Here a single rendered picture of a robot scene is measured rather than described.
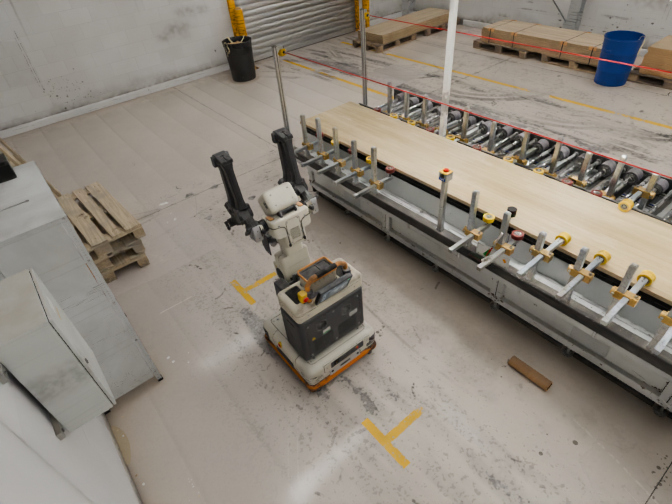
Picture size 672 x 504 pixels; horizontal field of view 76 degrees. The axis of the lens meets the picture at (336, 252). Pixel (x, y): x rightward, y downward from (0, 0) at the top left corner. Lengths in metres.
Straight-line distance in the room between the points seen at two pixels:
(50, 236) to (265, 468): 1.88
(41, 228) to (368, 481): 2.36
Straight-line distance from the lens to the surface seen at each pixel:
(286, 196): 2.75
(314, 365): 3.10
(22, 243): 2.79
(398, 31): 10.42
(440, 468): 3.07
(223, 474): 3.18
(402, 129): 4.48
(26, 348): 2.00
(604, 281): 3.15
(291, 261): 2.99
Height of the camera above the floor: 2.80
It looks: 40 degrees down
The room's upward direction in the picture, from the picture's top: 6 degrees counter-clockwise
